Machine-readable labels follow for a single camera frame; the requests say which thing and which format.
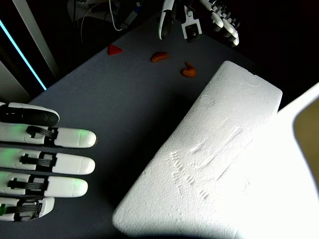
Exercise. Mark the cyan light strip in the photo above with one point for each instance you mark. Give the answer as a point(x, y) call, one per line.
point(22, 55)

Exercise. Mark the white styrofoam lid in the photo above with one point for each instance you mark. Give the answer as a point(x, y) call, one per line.
point(204, 139)

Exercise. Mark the white post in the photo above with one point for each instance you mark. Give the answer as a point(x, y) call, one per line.
point(36, 32)

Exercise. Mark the large white rounded object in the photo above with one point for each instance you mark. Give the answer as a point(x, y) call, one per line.
point(286, 186)

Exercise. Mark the orange toy carrot piece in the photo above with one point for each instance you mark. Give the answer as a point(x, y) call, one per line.
point(159, 57)

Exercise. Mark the grey table cloth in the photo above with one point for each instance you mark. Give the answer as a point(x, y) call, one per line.
point(112, 99)

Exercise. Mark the orange curved toy piece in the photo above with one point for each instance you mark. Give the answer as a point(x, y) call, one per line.
point(189, 72)

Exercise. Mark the black wrist camera white mount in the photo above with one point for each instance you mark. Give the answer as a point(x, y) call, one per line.
point(193, 33)

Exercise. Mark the red triangle toy block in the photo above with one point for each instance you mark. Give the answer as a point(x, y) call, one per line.
point(114, 49)

